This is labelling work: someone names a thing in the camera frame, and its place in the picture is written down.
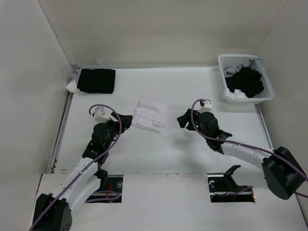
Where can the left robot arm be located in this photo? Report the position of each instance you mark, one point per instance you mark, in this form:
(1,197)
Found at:
(55,211)

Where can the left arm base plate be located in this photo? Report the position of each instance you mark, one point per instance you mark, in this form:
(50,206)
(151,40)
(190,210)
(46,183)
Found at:
(109,192)

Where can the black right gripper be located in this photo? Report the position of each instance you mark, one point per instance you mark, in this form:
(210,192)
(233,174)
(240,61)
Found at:
(183,120)

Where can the folded grey tank top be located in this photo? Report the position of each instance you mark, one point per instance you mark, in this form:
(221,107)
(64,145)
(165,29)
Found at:
(97,65)

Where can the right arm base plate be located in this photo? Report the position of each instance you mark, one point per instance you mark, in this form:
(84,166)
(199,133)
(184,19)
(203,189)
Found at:
(223,189)

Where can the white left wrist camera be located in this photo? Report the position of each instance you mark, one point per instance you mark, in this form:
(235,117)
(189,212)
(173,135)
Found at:
(99,115)

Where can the crumpled white tank top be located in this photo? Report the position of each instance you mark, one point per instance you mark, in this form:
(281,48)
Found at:
(237,94)

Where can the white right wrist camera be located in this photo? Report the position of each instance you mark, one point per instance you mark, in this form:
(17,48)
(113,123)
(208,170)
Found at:
(206,106)

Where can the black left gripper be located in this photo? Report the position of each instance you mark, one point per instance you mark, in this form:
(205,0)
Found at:
(124,121)

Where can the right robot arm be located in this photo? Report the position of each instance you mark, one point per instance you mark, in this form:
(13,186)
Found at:
(278,171)

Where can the crumpled black tank top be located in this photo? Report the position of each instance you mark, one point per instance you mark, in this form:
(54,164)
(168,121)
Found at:
(247,81)

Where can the folded black tank top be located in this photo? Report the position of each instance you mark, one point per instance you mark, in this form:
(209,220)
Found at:
(97,81)

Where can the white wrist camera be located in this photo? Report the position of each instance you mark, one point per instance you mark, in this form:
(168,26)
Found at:
(206,106)
(99,115)

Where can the light pink tank top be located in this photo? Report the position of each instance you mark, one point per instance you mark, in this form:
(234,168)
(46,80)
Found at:
(151,116)

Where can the left aluminium table rail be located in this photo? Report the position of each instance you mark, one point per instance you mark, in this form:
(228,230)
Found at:
(58,141)

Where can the crumpled grey tank top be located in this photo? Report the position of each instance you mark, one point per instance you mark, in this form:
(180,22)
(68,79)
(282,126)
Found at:
(231,70)

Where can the folded white tank top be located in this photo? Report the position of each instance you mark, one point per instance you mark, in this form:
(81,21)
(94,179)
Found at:
(72,86)

